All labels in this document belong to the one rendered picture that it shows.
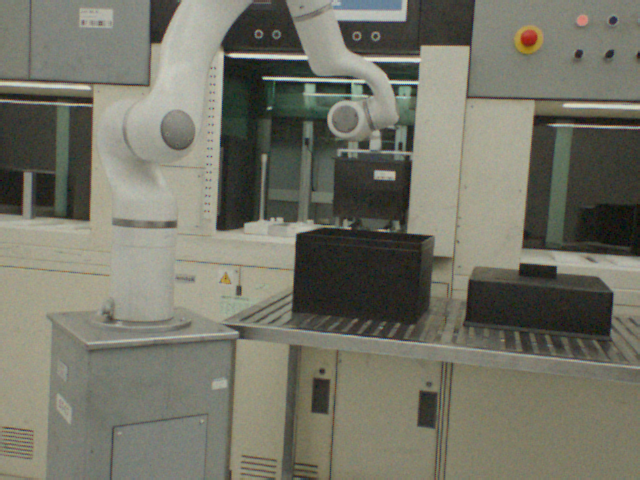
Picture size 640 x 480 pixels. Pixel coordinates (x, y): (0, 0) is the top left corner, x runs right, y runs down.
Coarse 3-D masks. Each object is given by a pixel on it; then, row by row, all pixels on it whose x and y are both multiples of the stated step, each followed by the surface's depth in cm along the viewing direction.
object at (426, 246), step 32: (320, 256) 163; (352, 256) 162; (384, 256) 160; (416, 256) 158; (320, 288) 164; (352, 288) 162; (384, 288) 160; (416, 288) 159; (384, 320) 161; (416, 320) 160
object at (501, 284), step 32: (480, 288) 160; (512, 288) 159; (544, 288) 157; (576, 288) 157; (608, 288) 160; (480, 320) 161; (512, 320) 159; (544, 320) 158; (576, 320) 156; (608, 320) 155
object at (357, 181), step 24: (336, 168) 226; (360, 168) 225; (384, 168) 223; (408, 168) 229; (336, 192) 227; (360, 192) 226; (384, 192) 224; (408, 192) 235; (336, 216) 228; (360, 216) 227; (384, 216) 225
